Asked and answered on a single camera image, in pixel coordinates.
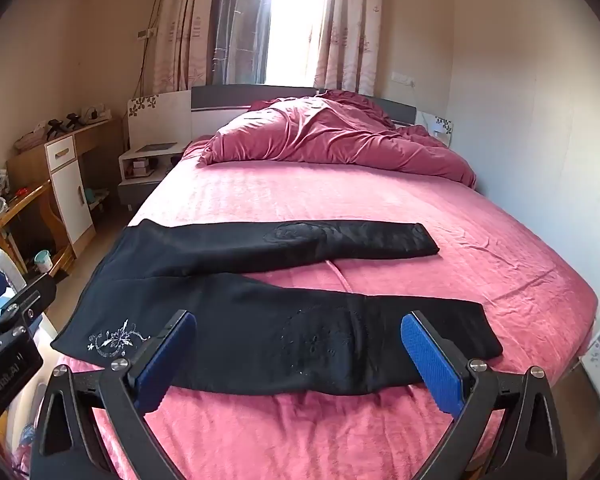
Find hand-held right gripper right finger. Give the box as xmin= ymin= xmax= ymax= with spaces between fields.
xmin=401 ymin=310 xmax=570 ymax=480

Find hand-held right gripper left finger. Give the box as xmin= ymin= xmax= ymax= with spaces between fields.
xmin=30 ymin=310 xmax=197 ymax=480

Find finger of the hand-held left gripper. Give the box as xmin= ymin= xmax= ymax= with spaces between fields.
xmin=0 ymin=272 xmax=57 ymax=348

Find black pants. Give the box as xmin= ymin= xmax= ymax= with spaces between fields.
xmin=50 ymin=219 xmax=505 ymax=396

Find small wooden table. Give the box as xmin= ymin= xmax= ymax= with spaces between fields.
xmin=0 ymin=180 xmax=77 ymax=279

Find wooden desk with white cabinet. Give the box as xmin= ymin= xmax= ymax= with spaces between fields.
xmin=7 ymin=117 xmax=127 ymax=261

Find folded pink cloth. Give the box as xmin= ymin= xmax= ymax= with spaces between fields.
xmin=13 ymin=127 xmax=49 ymax=154

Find white and grey nightstand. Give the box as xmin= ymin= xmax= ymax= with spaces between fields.
xmin=117 ymin=141 xmax=191 ymax=211

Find bed with pink sheet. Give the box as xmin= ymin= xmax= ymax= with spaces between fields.
xmin=55 ymin=137 xmax=598 ymax=480

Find black tripod stands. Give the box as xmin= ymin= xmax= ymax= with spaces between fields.
xmin=46 ymin=112 xmax=81 ymax=137

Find white desk clutter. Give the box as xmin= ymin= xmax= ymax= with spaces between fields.
xmin=79 ymin=104 xmax=112 ymax=124

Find white floral side panel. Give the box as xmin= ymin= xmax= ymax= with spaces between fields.
xmin=415 ymin=109 xmax=454 ymax=150
xmin=126 ymin=91 xmax=193 ymax=153

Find dark pink duvet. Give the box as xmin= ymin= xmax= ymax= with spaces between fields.
xmin=198 ymin=90 xmax=477 ymax=191

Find grey and white headboard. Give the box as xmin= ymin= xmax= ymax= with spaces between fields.
xmin=190 ymin=85 xmax=418 ymax=142

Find patterned beige curtain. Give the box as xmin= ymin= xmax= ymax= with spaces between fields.
xmin=312 ymin=0 xmax=386 ymax=97
xmin=152 ymin=0 xmax=221 ymax=97

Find grey sheer curtain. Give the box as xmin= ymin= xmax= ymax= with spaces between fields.
xmin=207 ymin=0 xmax=273 ymax=87

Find white rounded frame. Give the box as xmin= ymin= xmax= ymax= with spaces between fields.
xmin=0 ymin=246 xmax=24 ymax=292

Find hanging black cable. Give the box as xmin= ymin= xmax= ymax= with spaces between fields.
xmin=137 ymin=0 xmax=173 ymax=98

